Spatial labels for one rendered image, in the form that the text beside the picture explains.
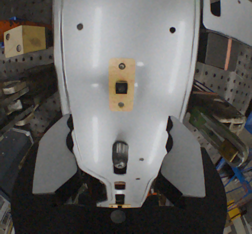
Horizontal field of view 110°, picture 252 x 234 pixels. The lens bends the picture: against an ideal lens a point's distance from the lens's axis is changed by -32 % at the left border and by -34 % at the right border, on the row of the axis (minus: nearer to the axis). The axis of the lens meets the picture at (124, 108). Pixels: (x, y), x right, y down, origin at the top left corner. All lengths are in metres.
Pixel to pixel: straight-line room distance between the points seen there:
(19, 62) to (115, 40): 0.55
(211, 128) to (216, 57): 0.13
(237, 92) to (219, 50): 0.54
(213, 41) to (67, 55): 0.24
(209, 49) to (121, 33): 0.16
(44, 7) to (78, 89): 0.46
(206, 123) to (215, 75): 0.43
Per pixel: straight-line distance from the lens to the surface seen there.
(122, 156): 0.23
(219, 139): 0.23
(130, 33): 0.19
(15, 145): 0.78
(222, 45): 0.28
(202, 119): 0.25
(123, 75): 0.19
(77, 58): 0.20
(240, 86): 0.80
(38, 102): 0.22
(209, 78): 0.63
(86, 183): 0.43
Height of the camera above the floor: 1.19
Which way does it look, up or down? 62 degrees down
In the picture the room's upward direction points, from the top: 179 degrees clockwise
